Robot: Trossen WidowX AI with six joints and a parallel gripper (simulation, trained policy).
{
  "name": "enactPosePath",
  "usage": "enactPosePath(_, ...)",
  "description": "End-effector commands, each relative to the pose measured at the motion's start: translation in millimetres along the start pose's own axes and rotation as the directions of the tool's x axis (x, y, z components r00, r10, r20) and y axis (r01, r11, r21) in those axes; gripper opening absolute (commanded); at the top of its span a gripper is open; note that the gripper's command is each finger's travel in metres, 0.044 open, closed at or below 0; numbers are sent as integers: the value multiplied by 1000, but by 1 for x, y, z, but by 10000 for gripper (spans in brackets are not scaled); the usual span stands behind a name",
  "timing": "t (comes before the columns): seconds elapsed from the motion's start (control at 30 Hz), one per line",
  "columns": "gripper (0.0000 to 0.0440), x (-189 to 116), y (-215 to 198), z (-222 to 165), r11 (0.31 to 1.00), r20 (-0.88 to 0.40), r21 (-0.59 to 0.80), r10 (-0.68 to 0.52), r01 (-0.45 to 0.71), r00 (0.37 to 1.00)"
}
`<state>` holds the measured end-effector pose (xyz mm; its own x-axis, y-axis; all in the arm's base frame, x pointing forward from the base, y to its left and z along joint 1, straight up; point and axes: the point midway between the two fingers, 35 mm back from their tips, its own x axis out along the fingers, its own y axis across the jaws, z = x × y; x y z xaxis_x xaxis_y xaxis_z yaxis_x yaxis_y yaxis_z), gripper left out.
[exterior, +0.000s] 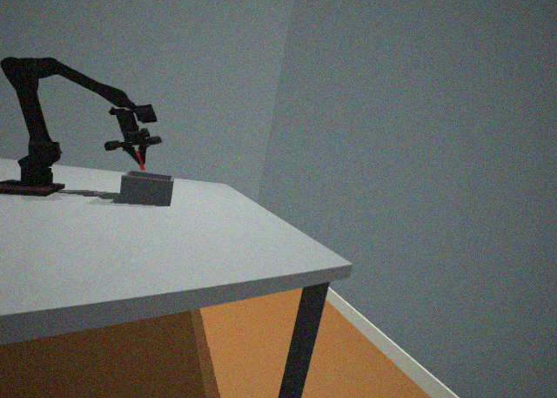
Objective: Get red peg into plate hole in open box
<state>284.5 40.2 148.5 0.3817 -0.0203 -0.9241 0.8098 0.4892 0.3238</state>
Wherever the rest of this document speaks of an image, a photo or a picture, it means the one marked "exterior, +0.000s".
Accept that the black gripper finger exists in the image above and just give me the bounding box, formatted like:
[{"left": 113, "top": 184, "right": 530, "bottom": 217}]
[
  {"left": 122, "top": 147, "right": 140, "bottom": 165},
  {"left": 138, "top": 145, "right": 149, "bottom": 164}
]

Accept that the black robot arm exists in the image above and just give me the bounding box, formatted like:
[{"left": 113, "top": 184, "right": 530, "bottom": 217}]
[{"left": 0, "top": 57, "right": 157, "bottom": 187}]

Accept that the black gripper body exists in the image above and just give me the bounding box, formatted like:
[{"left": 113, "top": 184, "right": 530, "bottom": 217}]
[{"left": 104, "top": 123, "right": 162, "bottom": 151}]

